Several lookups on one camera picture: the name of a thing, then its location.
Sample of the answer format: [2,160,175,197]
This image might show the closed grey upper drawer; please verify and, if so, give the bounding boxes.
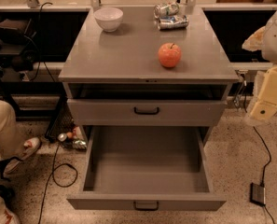
[67,99,226,127]

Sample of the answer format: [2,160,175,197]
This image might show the black floor cable right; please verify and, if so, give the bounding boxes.
[242,75,277,224]

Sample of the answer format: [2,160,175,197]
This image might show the black equipment on left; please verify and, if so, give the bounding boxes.
[0,18,39,81]

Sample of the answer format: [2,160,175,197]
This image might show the black floor cable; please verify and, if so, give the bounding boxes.
[242,75,277,224]
[37,142,79,224]

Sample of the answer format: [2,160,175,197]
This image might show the white red sneaker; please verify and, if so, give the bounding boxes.
[5,137,41,175]

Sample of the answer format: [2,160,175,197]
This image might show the blue silver soda can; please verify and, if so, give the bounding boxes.
[158,15,189,30]

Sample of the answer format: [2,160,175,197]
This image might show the black floor cable left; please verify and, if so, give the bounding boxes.
[37,142,79,224]

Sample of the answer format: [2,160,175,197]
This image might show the open grey lower drawer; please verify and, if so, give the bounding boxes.
[66,125,228,212]

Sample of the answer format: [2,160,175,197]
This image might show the white ceramic bowl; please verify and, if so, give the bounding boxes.
[93,7,123,32]

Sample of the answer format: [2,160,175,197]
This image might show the red apple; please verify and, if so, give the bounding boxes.
[158,43,182,68]

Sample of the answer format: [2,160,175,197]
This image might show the green white soda can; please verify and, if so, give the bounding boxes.
[154,2,179,19]

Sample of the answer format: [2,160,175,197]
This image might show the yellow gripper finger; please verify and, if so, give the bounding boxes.
[248,65,277,121]
[242,27,265,51]

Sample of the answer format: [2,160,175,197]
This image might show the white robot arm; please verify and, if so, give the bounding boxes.
[242,11,277,126]

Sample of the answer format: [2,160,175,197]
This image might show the grey drawer cabinet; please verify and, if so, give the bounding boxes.
[58,5,240,212]

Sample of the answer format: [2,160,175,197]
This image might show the items pile under cabinet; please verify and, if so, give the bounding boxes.
[57,126,87,150]

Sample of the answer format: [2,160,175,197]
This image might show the person leg beige trousers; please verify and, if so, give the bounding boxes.
[0,101,25,159]

